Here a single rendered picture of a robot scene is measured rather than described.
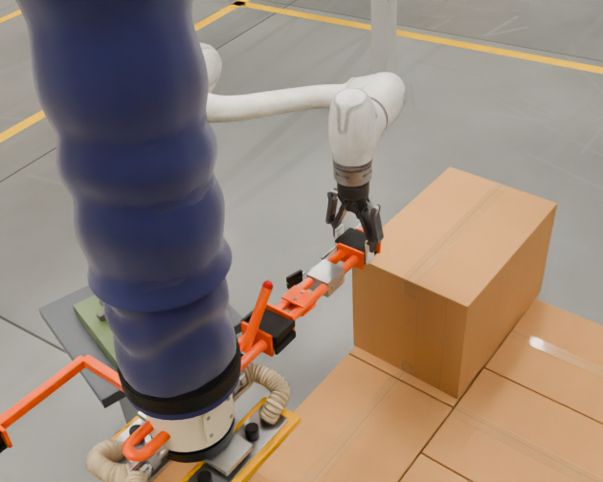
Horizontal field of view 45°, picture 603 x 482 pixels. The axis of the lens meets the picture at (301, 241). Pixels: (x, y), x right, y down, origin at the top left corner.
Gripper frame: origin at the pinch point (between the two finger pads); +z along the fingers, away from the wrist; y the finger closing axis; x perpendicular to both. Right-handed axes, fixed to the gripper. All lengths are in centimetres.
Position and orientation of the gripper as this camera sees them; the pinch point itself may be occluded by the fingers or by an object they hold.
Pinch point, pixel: (354, 246)
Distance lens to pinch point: 178.9
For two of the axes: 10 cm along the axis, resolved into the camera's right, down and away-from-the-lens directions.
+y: 7.9, 3.4, -5.1
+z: 0.6, 7.8, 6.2
